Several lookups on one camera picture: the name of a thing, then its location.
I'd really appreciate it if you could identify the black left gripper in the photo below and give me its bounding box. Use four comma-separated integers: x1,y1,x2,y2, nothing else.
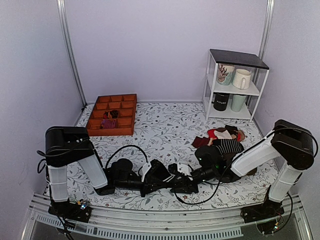
115,176,165,199

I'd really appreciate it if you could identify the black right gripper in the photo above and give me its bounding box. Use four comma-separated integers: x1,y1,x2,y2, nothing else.
170,166,217,195

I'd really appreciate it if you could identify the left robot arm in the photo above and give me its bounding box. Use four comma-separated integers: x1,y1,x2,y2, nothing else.
37,126,173,217

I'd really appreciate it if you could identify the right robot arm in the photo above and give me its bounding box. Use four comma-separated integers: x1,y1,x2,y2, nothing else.
169,119,319,218

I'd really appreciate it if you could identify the purple rolled sock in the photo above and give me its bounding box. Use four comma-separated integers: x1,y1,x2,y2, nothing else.
100,118,117,129

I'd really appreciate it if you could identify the floral tablecloth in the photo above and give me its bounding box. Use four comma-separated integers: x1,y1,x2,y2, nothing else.
67,103,278,211

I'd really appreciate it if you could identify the orange wooden divider tray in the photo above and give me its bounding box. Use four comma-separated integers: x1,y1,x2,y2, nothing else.
86,93,137,137

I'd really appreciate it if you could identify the dark red rolled sock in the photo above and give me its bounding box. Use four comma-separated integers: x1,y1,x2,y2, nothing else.
102,109,119,120

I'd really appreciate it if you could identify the cream and brown sock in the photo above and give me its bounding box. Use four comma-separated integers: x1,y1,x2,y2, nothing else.
214,127,246,142

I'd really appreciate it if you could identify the black mug white lettering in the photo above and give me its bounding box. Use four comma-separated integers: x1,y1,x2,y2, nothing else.
213,92,230,112

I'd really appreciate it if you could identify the mint green tumbler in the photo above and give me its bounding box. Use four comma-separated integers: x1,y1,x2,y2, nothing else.
230,94,247,113

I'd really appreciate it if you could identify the white shelf rack black top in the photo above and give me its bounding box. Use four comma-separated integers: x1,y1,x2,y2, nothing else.
202,49,270,122

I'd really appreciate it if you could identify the floral ceramic mug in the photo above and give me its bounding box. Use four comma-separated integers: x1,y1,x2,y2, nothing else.
217,63,235,86

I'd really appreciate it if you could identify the cream ribbed mug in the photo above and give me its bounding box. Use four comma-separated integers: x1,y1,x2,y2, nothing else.
232,68,252,90

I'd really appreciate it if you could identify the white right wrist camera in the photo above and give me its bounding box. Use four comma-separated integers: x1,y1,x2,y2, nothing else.
177,163,193,181

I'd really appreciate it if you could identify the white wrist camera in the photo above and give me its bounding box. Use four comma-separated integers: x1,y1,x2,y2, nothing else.
138,162,152,182
177,163,193,181

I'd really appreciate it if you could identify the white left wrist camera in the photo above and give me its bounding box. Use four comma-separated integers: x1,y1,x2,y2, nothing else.
138,162,152,182

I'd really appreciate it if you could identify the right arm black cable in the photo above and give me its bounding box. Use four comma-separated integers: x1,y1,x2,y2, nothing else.
172,172,241,206

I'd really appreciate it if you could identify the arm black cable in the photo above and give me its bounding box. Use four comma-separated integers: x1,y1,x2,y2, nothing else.
172,172,241,206
104,144,151,171

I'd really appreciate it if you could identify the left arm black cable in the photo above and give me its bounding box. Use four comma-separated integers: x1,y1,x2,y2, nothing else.
104,144,151,171

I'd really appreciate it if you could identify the aluminium front rail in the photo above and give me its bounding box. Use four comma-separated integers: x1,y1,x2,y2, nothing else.
21,192,313,240

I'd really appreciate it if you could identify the left aluminium post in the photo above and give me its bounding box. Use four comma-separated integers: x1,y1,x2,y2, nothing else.
56,0,88,109

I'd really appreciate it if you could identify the aluminium post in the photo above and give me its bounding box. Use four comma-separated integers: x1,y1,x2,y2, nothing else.
258,0,275,60
56,0,88,109

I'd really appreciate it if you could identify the right aluminium post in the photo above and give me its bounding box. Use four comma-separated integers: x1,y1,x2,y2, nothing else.
258,0,275,60

